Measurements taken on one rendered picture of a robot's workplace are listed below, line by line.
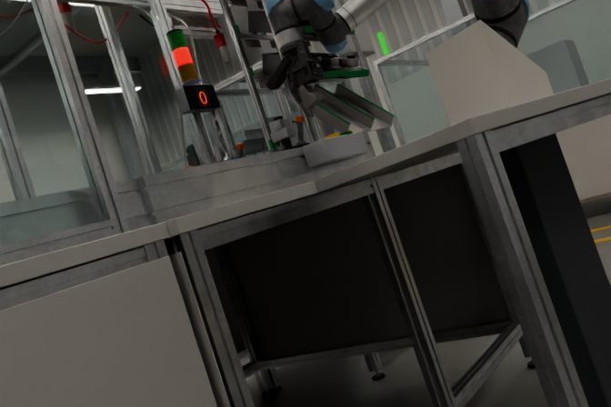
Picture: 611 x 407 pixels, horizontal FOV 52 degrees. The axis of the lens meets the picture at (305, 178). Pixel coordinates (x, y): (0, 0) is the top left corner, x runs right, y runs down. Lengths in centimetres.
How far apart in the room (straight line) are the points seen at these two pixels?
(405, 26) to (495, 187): 1015
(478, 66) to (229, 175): 63
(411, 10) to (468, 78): 965
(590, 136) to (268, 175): 435
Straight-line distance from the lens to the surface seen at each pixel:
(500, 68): 150
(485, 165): 112
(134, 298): 108
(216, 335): 117
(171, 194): 126
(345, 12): 193
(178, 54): 186
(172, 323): 112
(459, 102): 159
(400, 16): 1128
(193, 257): 116
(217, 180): 136
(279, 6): 185
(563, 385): 120
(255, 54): 330
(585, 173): 565
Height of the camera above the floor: 79
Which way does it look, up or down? 3 degrees up
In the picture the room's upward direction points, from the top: 19 degrees counter-clockwise
